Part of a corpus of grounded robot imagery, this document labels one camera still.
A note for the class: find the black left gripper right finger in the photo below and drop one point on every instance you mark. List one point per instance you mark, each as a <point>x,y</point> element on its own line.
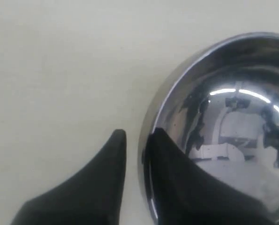
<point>187,195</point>

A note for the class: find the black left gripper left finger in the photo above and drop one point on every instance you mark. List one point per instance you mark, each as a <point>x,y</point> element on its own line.
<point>92,196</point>

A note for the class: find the ribbed stainless steel bowl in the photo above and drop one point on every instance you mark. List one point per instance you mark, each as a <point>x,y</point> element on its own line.
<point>221,108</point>

